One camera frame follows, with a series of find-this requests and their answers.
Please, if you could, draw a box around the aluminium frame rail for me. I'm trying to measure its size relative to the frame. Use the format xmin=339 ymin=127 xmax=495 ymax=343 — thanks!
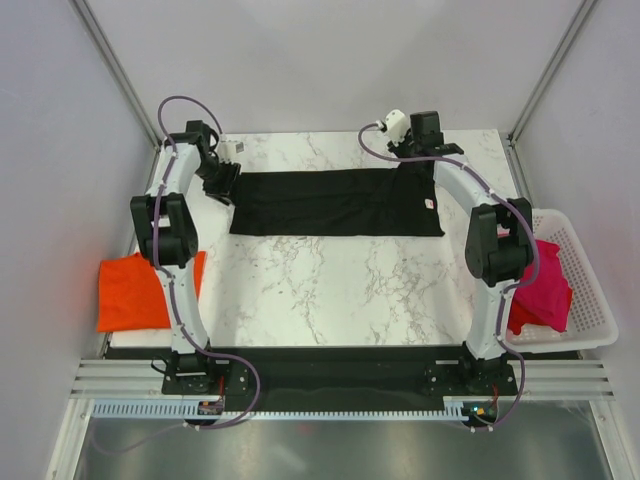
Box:
xmin=71 ymin=360 xmax=164 ymax=399

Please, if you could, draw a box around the right aluminium corner post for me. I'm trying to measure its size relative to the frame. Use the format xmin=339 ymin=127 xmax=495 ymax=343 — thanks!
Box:
xmin=506 ymin=0 xmax=600 ymax=148

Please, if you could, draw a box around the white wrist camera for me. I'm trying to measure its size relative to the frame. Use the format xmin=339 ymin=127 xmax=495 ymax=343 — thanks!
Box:
xmin=216 ymin=140 xmax=245 ymax=163
xmin=383 ymin=109 xmax=410 ymax=141

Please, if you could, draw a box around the white plastic laundry basket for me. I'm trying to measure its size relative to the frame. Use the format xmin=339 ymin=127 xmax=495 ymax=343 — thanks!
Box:
xmin=507 ymin=209 xmax=619 ymax=354

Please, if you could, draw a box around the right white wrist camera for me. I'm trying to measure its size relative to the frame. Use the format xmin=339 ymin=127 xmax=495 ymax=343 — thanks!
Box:
xmin=383 ymin=109 xmax=410 ymax=141

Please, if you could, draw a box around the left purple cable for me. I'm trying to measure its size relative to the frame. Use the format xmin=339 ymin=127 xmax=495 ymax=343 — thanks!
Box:
xmin=89 ymin=95 xmax=264 ymax=455

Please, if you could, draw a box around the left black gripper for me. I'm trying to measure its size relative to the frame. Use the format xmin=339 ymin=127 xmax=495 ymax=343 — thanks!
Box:
xmin=194 ymin=159 xmax=242 ymax=208

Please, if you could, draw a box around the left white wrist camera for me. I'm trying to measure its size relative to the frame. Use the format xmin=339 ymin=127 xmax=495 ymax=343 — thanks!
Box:
xmin=216 ymin=140 xmax=245 ymax=163

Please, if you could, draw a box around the purple cable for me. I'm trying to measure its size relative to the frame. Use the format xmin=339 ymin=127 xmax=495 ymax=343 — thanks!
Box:
xmin=357 ymin=120 xmax=541 ymax=434
xmin=89 ymin=95 xmax=264 ymax=455

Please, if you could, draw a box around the left aluminium corner post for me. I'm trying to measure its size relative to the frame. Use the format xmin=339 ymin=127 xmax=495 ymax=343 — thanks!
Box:
xmin=69 ymin=0 xmax=160 ymax=149

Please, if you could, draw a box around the black t shirt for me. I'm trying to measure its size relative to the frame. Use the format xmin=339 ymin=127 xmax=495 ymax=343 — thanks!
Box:
xmin=229 ymin=163 xmax=444 ymax=237

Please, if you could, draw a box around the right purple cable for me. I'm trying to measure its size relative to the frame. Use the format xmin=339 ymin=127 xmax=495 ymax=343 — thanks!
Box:
xmin=357 ymin=120 xmax=541 ymax=434

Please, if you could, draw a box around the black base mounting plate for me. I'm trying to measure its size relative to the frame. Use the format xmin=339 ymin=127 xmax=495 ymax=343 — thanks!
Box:
xmin=106 ymin=346 xmax=511 ymax=412

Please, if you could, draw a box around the white slotted cable duct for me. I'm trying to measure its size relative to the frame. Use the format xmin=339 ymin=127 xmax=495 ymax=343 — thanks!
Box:
xmin=91 ymin=399 xmax=479 ymax=421

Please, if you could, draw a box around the pink t shirt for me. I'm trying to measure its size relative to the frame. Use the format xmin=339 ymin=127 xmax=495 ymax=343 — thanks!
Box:
xmin=512 ymin=240 xmax=573 ymax=333

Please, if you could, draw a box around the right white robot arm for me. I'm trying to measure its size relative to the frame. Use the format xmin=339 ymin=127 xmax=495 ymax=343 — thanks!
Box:
xmin=380 ymin=109 xmax=540 ymax=395

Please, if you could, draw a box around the orange folded t shirt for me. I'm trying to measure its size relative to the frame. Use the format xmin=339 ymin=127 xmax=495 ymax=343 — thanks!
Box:
xmin=95 ymin=249 xmax=207 ymax=333

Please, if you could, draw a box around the aluminium corner post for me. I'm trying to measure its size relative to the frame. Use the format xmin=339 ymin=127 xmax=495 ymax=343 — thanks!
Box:
xmin=506 ymin=0 xmax=600 ymax=148
xmin=69 ymin=0 xmax=160 ymax=149

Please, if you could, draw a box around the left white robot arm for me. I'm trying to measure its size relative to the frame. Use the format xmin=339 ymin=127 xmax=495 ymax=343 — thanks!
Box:
xmin=130 ymin=120 xmax=240 ymax=395

